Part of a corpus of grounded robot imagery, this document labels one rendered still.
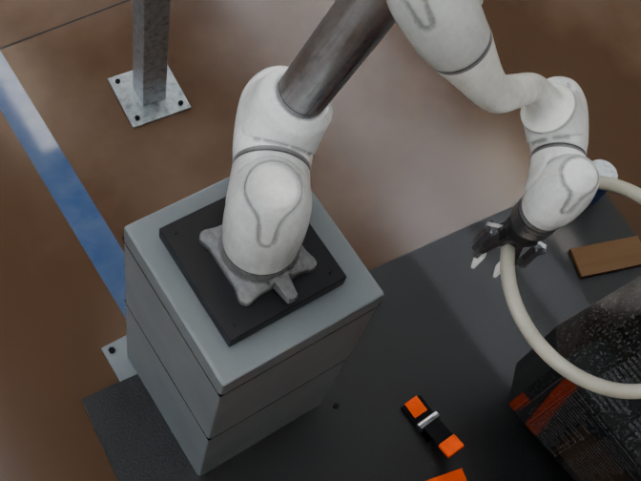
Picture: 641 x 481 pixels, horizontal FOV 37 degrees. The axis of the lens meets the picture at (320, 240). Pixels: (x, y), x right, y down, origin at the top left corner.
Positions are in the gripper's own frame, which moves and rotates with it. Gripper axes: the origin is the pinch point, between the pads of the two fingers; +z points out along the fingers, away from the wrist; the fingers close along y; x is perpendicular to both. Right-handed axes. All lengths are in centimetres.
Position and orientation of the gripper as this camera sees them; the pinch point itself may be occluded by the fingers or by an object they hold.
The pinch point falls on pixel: (489, 261)
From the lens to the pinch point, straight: 205.4
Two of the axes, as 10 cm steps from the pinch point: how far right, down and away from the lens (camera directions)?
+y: 9.3, 3.7, 0.7
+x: 3.0, -8.4, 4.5
